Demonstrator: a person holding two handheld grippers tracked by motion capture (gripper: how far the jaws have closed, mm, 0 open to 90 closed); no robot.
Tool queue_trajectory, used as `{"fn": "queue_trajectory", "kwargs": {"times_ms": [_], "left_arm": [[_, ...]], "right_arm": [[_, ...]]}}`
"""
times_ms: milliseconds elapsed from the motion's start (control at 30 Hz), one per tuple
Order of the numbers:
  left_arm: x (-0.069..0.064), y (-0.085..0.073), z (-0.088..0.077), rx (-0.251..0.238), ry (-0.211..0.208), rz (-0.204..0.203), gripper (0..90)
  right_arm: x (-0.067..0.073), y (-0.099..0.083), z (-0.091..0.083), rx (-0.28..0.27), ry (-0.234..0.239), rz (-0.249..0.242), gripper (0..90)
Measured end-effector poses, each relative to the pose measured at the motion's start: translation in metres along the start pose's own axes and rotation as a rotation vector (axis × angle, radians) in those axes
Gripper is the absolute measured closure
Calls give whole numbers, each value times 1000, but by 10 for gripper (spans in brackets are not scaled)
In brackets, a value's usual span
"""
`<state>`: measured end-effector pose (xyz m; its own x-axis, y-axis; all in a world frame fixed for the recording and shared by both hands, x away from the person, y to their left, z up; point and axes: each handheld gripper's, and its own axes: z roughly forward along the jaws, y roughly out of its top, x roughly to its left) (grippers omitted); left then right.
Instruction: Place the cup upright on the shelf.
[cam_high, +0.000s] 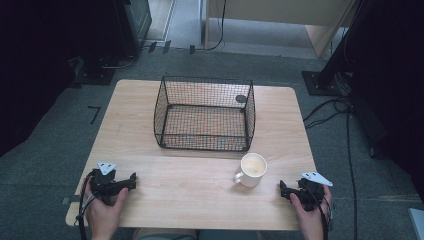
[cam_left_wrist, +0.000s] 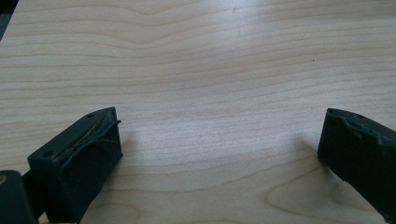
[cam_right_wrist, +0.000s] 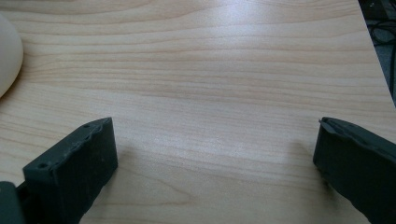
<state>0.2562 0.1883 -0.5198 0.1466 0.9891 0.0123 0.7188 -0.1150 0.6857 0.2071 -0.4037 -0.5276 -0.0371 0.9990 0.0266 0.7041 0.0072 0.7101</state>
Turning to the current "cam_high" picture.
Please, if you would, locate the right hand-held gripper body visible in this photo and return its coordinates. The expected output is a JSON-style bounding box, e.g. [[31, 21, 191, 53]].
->
[[287, 171, 334, 212]]

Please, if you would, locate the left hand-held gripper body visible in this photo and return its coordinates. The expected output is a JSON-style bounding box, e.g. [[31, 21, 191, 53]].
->
[[89, 161, 132, 206]]

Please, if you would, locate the white cup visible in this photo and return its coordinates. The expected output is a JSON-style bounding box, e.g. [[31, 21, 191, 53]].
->
[[232, 152, 269, 189]]

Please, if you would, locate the black wire basket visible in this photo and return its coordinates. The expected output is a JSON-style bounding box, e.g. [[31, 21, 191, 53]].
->
[[153, 75, 257, 153]]

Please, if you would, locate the person's right hand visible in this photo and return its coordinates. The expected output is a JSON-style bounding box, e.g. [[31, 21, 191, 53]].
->
[[289, 185, 333, 240]]

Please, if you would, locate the person's left hand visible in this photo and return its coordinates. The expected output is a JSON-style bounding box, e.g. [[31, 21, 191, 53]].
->
[[83, 181, 130, 240]]

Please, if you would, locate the grey tape strip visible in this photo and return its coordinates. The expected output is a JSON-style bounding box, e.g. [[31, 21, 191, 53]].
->
[[61, 195, 82, 206]]

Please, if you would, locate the light grey box corner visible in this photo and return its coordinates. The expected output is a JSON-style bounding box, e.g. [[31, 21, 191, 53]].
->
[[407, 207, 424, 240]]

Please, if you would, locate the dark curtain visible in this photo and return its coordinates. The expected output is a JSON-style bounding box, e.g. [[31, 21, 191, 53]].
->
[[0, 0, 116, 158], [316, 0, 424, 201]]

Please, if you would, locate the dark cabinet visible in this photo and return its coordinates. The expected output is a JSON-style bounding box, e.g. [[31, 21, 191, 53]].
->
[[112, 0, 153, 58]]

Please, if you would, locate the beige wooden desk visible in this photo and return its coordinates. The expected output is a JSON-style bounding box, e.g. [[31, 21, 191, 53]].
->
[[203, 0, 355, 59]]

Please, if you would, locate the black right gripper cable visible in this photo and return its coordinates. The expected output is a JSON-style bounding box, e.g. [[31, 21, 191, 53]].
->
[[308, 186, 336, 240]]

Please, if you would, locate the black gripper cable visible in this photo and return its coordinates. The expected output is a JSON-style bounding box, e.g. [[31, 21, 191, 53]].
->
[[308, 186, 336, 240], [74, 169, 98, 240]]

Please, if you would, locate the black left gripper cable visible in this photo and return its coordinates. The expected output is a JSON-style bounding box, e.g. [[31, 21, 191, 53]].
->
[[74, 169, 98, 240]]

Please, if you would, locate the black floor cable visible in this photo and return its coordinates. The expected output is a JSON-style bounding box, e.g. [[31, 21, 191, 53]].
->
[[302, 95, 360, 240]]

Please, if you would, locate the black stand base plate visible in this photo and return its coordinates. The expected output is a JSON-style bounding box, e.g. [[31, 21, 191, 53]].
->
[[72, 57, 118, 86], [301, 70, 348, 98]]

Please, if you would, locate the black hanging cable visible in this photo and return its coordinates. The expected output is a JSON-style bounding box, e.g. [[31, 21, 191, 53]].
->
[[203, 0, 228, 52]]

